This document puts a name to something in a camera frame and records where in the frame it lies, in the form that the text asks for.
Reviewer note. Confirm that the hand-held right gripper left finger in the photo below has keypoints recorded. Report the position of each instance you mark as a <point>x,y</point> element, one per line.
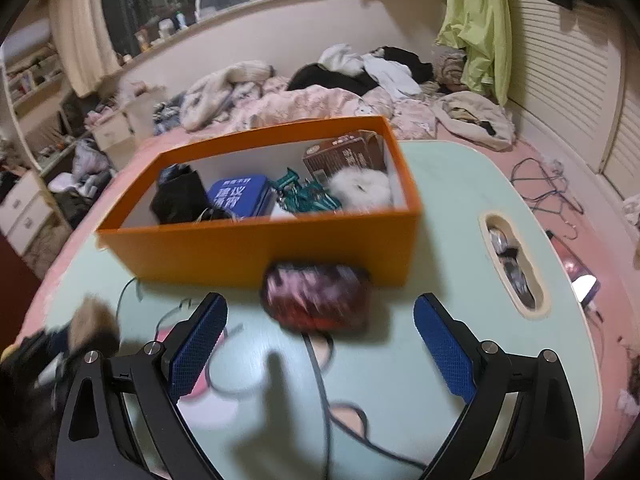
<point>197,345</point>

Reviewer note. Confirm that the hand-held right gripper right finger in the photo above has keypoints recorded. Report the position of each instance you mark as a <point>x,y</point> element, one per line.
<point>445,347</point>

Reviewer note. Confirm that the orange cardboard box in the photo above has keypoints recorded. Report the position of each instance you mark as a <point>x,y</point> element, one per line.
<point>200,252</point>

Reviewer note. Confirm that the dark red pouch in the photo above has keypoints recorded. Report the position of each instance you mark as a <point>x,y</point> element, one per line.
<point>315,295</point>

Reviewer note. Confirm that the blue tin box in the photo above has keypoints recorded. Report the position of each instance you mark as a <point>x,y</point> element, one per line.
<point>237,197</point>

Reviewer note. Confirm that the white fluffy ball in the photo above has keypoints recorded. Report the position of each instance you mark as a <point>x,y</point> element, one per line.
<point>360,190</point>

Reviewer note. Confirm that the teal toy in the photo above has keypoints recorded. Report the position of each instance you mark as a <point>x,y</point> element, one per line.
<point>305,195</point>

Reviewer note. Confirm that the brown carton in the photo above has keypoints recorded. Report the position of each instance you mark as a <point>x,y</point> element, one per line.
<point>340,155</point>

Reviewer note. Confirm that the green cartoon desktop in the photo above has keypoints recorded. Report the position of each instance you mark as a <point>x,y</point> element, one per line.
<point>440,200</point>

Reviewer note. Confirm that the crumpled foil wrappers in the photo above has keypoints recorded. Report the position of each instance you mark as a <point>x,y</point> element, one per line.
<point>510,265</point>

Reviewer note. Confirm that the phone with lit screen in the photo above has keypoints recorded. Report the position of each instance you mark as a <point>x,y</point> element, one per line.
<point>582,285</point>

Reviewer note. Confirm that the pink bed sheet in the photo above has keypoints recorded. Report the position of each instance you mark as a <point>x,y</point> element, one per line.
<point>615,340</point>

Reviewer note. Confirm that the white chest of drawers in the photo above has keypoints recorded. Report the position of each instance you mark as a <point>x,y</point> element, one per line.
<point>25,210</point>

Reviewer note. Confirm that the grey bag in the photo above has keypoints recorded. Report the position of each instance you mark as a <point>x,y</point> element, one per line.
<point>90,160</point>

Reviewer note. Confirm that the white drawer cabinet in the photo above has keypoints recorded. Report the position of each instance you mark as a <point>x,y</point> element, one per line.
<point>112,132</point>

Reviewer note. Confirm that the beige clothes pile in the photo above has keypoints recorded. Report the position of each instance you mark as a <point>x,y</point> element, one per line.
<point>470,110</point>

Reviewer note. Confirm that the light floral quilt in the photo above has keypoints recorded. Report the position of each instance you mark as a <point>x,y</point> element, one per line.
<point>320,105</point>

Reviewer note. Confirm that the white clothes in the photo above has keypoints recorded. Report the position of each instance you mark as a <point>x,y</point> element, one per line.
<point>390,75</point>

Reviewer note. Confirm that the black clothes pile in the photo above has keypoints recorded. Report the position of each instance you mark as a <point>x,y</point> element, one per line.
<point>320,77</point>

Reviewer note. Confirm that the white shutter doors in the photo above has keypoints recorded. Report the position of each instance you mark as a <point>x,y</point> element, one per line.
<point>565,70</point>

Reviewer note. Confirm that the green hanging garment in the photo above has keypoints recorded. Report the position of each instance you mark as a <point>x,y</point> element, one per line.
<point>475,25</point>

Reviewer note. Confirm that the blue capped bottle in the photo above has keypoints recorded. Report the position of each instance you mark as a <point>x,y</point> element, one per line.
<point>181,21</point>

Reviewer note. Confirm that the cream curtain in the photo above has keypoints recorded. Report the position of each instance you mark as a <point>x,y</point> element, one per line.
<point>85,30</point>

